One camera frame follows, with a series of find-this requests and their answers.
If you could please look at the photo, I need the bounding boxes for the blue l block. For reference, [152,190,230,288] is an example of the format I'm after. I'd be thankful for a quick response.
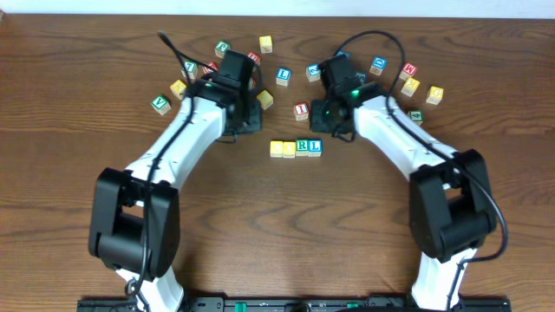
[308,140,323,157]
[276,67,291,87]

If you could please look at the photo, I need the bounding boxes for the green R block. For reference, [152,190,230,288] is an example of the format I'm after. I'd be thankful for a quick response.
[296,139,309,157]

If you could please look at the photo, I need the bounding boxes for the yellow C block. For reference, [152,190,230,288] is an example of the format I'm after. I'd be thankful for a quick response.
[270,140,284,158]

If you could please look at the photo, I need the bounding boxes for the yellow O block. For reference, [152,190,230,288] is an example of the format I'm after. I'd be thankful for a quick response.
[283,141,297,159]

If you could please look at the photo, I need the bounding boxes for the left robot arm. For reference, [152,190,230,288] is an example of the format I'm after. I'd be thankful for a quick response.
[77,81,262,311]

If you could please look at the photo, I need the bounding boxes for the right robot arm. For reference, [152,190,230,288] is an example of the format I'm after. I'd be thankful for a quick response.
[310,83,497,310]

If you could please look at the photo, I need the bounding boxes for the yellow block centre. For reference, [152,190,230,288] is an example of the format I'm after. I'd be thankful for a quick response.
[257,89,274,110]

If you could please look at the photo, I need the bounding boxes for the red I block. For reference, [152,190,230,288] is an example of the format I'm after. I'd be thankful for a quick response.
[293,102,310,121]

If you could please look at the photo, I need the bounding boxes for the blue 5 block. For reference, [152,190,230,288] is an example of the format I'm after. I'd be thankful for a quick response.
[356,71,368,84]

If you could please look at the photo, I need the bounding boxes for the blue 2 block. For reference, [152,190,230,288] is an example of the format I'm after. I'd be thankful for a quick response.
[305,63,321,82]

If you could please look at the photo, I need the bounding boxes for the red E block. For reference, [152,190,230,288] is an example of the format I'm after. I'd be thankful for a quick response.
[203,62,219,75]

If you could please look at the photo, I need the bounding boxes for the red U block left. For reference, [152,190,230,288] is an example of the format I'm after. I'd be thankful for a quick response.
[247,51,261,65]

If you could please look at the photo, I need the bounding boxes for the blue D block left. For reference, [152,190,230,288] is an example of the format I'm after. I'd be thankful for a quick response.
[336,50,350,59]

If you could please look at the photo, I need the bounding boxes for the blue d block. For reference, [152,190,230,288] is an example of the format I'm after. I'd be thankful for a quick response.
[336,50,350,59]
[369,56,387,76]

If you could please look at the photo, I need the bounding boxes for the green 7 block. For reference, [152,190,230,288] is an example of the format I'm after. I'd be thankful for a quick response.
[181,62,198,81]

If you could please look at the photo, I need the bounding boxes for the blue D block right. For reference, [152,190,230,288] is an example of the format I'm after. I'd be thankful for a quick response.
[369,56,387,76]

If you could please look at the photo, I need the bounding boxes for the yellow K block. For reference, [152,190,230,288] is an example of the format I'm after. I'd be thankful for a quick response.
[170,80,187,101]

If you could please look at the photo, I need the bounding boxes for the green J block top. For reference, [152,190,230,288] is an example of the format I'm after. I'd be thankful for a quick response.
[214,41,231,58]

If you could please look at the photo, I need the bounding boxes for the plain yellow block top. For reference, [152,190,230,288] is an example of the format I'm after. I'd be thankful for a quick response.
[259,36,273,54]

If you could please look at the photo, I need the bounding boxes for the yellow X block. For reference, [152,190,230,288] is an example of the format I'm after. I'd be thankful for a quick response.
[401,77,420,97]

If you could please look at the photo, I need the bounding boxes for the green V block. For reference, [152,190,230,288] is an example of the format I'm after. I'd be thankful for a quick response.
[151,94,172,115]

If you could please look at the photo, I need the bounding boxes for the green 4 block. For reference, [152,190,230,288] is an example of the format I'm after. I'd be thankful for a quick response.
[408,110,423,126]

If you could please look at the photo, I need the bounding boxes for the red M block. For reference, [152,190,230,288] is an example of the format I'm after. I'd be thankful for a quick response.
[399,62,418,81]

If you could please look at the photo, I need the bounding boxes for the yellow G block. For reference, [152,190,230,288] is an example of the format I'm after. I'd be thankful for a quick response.
[426,86,444,105]

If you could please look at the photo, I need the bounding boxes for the left black cable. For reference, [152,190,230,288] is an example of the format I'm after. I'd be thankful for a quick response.
[124,29,226,312]

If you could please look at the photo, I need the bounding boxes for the black cable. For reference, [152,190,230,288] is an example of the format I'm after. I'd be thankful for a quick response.
[124,29,226,312]
[332,29,509,309]

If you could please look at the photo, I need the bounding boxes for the right black cable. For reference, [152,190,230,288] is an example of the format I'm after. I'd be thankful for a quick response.
[332,29,509,309]

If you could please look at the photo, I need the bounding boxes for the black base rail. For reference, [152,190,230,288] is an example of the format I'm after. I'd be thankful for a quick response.
[76,295,513,312]

